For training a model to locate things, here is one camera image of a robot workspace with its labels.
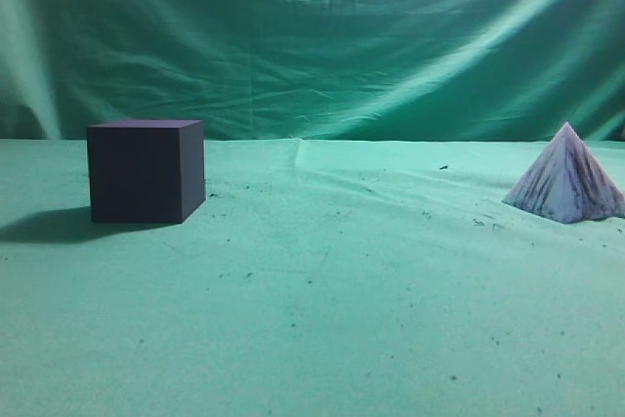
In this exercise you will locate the dark purple cube block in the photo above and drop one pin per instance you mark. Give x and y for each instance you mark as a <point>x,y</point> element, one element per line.
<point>146,171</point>

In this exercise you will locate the green table cloth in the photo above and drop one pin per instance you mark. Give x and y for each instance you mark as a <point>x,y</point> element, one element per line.
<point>318,279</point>

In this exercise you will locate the white purple square pyramid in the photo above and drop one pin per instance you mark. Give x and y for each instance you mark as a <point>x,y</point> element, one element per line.
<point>567,184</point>

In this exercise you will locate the green backdrop cloth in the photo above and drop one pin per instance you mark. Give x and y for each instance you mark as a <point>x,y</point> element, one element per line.
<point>373,70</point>

